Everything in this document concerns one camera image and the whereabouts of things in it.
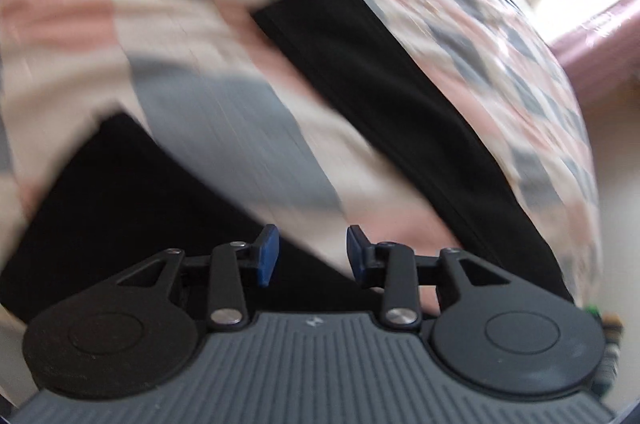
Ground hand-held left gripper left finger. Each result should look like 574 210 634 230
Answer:
116 224 282 333

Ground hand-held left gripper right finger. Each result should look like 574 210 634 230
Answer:
346 225 507 331

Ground black pants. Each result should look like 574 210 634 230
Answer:
0 0 581 326

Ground bed with patchwork quilt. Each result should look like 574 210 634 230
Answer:
0 0 604 330

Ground pink curtain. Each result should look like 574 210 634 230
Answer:
549 1 640 107

